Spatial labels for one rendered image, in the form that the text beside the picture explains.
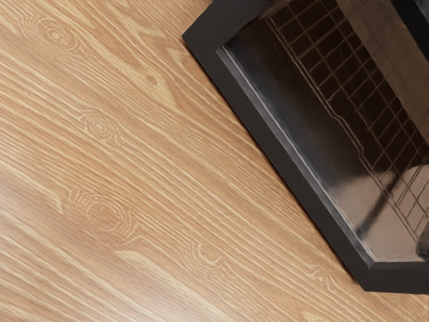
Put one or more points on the black oven with glass door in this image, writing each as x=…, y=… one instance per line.
x=275, y=141

